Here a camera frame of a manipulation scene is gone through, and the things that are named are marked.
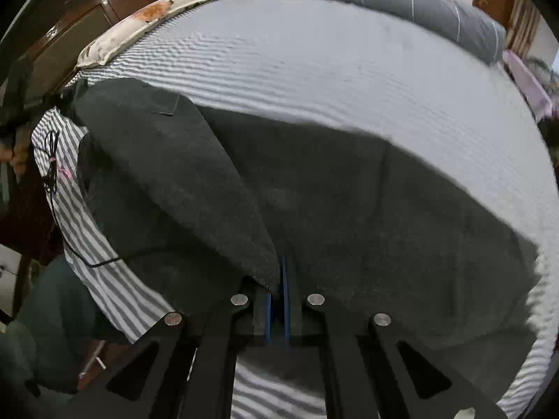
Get black cable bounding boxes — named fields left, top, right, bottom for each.
left=32, top=130, right=128, bottom=269

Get left hand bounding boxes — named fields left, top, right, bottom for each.
left=1, top=137, right=30, bottom=181

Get purple cloth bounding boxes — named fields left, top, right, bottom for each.
left=502, top=50, right=555, bottom=122

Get green sleeve left forearm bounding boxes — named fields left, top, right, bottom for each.
left=1, top=255, right=128, bottom=418

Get dark wooden headboard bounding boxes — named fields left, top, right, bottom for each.
left=1, top=0, right=156, bottom=98

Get grey white striped bed sheet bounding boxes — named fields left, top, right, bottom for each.
left=30, top=0, right=559, bottom=419

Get black denim pants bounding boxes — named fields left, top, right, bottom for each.
left=61, top=79, right=537, bottom=399

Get floral white pillow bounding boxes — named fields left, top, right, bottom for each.
left=75, top=0, right=214, bottom=70

